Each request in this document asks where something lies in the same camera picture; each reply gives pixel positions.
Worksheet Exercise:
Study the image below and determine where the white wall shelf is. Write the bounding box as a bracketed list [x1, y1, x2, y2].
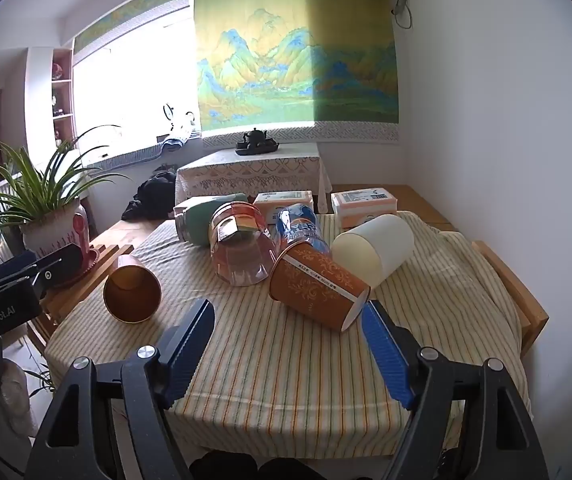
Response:
[26, 47, 75, 161]

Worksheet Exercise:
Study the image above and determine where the blue towel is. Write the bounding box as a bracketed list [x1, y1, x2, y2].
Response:
[158, 132, 191, 152]

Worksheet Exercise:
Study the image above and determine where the wooden table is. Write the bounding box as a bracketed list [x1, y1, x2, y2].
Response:
[471, 240, 550, 358]

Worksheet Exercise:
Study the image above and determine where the black tea tray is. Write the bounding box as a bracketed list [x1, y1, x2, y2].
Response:
[236, 140, 280, 157]

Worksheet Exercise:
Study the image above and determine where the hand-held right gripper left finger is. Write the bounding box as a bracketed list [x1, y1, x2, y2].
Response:
[24, 299, 217, 480]

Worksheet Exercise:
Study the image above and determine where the white tissue box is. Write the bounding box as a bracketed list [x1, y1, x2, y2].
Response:
[253, 190, 315, 225]

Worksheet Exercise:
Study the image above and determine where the glass kettle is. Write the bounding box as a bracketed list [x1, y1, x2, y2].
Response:
[158, 102, 199, 136]

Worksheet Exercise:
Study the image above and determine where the black teapot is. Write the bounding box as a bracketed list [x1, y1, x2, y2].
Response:
[243, 129, 270, 151]

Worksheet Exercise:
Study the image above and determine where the pink tissue box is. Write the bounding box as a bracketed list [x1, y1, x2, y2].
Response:
[331, 187, 399, 229]

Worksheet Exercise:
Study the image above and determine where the air conditioner cable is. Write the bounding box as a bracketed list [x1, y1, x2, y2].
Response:
[392, 0, 413, 30]

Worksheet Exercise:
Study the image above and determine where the green thermos cup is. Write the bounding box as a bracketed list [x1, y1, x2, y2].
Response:
[173, 193, 249, 247]

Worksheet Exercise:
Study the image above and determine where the spider plant in white pot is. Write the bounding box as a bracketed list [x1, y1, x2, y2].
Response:
[0, 125, 131, 262]

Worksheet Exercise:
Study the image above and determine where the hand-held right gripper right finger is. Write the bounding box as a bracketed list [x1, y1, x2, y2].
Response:
[361, 300, 549, 480]

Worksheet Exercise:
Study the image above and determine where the small table with lace cloth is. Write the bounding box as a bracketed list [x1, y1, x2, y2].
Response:
[175, 143, 331, 212]

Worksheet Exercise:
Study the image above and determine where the wooden slatted stand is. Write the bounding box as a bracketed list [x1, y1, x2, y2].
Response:
[40, 242, 134, 322]

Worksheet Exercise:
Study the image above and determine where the clear plastic cup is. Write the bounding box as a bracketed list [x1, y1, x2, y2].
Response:
[209, 201, 274, 287]

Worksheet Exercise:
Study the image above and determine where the striped tablecloth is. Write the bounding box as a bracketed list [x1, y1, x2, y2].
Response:
[44, 210, 534, 456]

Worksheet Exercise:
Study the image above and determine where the black bag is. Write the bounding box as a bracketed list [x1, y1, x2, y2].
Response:
[122, 165, 179, 221]

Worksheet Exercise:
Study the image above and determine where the blue drink can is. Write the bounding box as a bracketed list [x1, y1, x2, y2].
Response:
[276, 203, 330, 256]

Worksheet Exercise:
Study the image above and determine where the white paper cup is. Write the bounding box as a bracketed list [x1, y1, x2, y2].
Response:
[332, 214, 415, 289]

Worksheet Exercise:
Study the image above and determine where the gold paper cup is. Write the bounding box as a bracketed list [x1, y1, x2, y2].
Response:
[103, 255, 163, 323]

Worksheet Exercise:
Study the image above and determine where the green landscape curtain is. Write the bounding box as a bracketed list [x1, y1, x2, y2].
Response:
[193, 0, 399, 147]

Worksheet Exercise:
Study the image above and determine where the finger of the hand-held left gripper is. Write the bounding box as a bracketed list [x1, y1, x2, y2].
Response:
[0, 251, 39, 292]
[0, 243, 82, 306]

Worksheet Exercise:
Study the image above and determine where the orange patterned paper cup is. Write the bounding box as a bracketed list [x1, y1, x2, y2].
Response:
[269, 240, 371, 333]

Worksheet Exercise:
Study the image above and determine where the green landscape window valance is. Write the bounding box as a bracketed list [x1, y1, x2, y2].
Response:
[73, 0, 191, 56]

